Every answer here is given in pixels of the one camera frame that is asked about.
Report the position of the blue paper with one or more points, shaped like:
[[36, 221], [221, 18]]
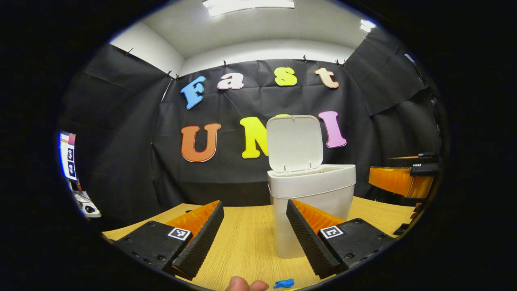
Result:
[[284, 283]]

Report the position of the black backdrop cloth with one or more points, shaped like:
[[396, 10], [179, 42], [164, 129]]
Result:
[[242, 105]]

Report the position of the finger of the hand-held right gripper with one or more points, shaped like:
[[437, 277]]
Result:
[[404, 161], [424, 169]]

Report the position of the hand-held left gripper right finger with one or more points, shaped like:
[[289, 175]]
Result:
[[309, 242]]

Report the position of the small ceiling light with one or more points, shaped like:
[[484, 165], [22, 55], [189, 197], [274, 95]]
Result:
[[367, 25]]

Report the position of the wooden desktop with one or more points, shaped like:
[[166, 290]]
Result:
[[246, 242]]

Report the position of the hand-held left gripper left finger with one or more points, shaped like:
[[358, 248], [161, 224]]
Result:
[[202, 242]]

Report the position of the white wall poster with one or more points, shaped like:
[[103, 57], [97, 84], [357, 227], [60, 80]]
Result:
[[67, 155]]

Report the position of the long ceiling light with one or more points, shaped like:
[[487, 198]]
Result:
[[248, 6]]

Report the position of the white plastic device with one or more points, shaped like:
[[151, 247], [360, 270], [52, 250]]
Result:
[[87, 204]]

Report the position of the white desktop garbage bin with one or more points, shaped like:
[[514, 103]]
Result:
[[311, 182]]

